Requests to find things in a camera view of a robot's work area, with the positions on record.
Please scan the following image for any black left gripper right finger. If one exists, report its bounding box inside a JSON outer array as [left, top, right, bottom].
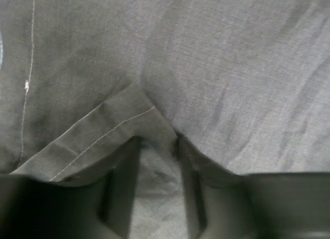
[[174, 135, 248, 239]]

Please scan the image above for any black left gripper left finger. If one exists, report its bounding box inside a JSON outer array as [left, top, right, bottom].
[[96, 136, 142, 239]]

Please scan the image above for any grey cloth placemat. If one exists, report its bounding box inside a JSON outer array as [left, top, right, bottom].
[[1, 0, 329, 238]]

